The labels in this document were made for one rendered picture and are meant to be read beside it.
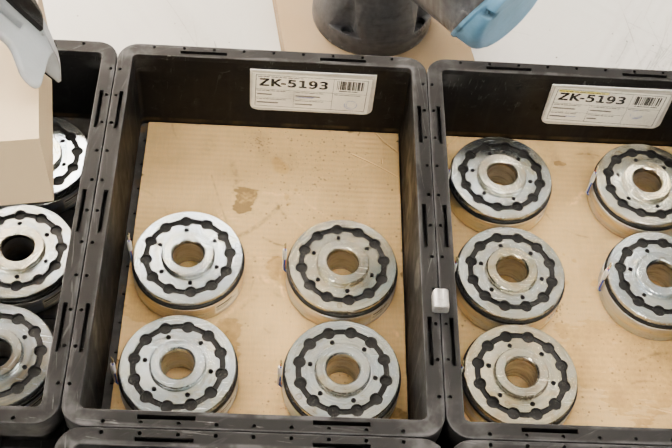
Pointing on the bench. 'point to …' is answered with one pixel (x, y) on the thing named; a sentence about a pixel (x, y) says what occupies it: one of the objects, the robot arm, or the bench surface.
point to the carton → (25, 130)
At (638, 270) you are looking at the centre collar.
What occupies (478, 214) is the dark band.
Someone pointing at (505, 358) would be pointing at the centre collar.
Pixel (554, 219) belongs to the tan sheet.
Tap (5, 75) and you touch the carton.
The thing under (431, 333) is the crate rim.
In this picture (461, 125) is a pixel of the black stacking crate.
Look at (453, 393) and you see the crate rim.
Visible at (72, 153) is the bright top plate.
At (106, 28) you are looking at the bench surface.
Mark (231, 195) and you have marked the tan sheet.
